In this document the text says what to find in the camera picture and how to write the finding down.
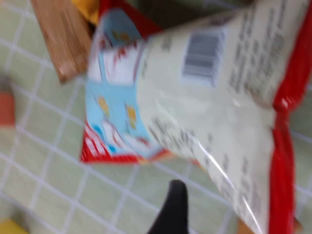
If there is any blue red snack packet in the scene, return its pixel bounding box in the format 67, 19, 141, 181
0, 0, 312, 234

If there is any orange cube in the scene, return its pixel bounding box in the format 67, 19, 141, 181
0, 91, 17, 129

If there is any red shrimp snack bag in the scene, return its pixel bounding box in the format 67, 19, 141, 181
80, 0, 312, 234

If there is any small yellow snack packet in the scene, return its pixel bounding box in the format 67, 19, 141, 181
70, 0, 103, 25

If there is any yellow block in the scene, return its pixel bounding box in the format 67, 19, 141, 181
0, 218, 27, 234

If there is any brown flat snack packet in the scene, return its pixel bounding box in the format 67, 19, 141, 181
30, 0, 95, 85

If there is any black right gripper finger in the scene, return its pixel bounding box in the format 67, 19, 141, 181
146, 179, 190, 234

